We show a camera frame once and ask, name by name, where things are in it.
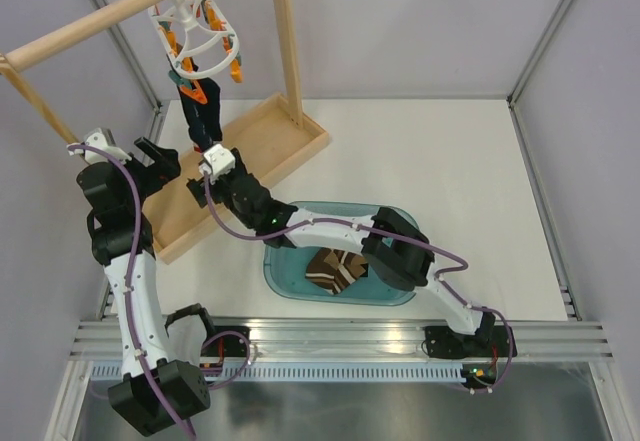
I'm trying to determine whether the purple cable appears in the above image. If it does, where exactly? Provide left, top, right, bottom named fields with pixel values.
left=202, top=170, right=471, bottom=287
left=67, top=144, right=199, bottom=441

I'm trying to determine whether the orange clothes peg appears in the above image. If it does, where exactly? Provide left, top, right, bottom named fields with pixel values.
left=179, top=81, right=208, bottom=104

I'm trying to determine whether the white round clip hanger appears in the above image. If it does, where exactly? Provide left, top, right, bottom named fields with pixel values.
left=147, top=0, right=242, bottom=85

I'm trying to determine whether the wooden hanging rack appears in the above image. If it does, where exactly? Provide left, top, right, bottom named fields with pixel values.
left=1, top=0, right=329, bottom=263

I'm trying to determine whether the brown striped sock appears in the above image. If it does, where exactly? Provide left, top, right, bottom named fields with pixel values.
left=305, top=248, right=369, bottom=295

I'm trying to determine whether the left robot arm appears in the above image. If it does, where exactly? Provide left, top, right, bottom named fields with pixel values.
left=68, top=128, right=219, bottom=440

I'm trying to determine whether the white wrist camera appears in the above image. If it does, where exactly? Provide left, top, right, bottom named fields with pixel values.
left=66, top=128, right=132, bottom=165
left=198, top=144, right=236, bottom=182

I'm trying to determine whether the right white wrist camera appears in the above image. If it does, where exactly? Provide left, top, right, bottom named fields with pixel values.
left=198, top=144, right=236, bottom=182

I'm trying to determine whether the teal plastic basin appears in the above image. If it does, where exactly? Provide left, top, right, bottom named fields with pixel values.
left=263, top=200, right=415, bottom=307

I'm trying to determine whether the yellow-orange clothes peg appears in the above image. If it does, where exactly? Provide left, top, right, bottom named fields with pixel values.
left=229, top=57, right=244, bottom=83

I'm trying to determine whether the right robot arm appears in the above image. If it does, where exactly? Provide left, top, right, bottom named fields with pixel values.
left=187, top=162, right=496, bottom=355

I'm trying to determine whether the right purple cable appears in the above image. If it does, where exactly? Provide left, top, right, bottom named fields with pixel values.
left=202, top=170, right=471, bottom=287

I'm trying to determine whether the teal clothes peg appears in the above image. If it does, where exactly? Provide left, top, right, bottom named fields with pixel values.
left=168, top=71, right=187, bottom=87

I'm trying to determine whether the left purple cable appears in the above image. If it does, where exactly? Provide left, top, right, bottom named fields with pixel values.
left=67, top=144, right=199, bottom=441

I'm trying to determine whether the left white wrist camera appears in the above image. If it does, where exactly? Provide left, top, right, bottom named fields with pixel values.
left=66, top=128, right=132, bottom=165

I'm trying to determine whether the white slotted cable duct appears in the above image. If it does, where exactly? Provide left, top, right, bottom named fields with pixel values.
left=89, top=364, right=464, bottom=383

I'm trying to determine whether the aluminium mounting rail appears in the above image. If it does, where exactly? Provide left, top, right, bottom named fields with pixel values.
left=69, top=316, right=615, bottom=362

